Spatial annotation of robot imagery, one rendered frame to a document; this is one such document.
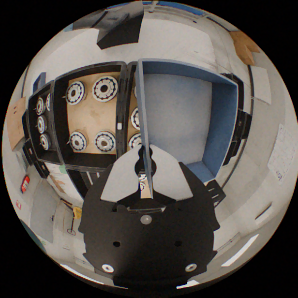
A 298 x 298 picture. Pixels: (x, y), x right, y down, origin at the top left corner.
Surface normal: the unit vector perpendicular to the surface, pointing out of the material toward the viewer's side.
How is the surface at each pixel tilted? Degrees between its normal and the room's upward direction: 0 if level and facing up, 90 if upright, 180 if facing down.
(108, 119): 0
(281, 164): 90
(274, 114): 90
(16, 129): 79
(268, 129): 90
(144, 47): 0
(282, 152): 90
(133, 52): 0
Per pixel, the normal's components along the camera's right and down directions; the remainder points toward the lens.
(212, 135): -0.98, 0.15
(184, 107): 0.18, 0.52
